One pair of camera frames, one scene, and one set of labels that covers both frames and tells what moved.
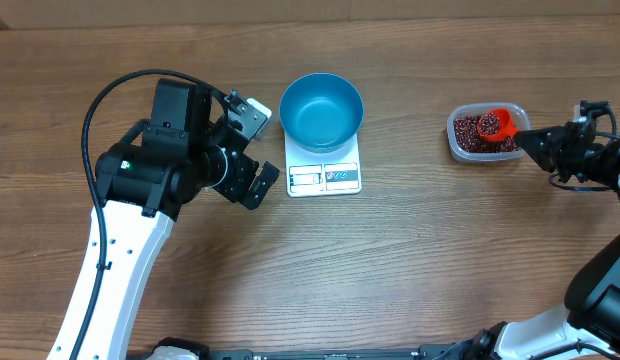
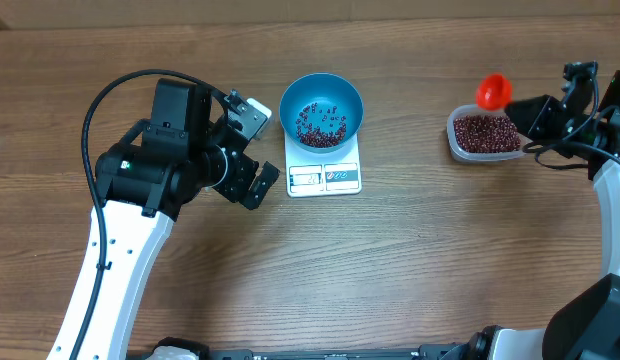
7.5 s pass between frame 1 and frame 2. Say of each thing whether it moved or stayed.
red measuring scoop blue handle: moved
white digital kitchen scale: stayed
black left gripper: stayed
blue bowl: stayed
